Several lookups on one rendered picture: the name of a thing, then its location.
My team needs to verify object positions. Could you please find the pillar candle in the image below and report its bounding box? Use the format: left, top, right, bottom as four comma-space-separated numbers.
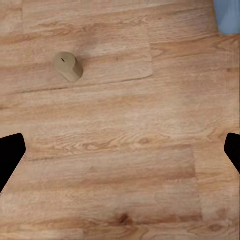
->
54, 52, 84, 83

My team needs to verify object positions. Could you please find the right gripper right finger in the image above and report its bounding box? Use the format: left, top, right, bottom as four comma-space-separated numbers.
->
224, 133, 240, 173

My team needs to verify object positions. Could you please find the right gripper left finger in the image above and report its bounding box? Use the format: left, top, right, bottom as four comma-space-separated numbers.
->
0, 133, 26, 193

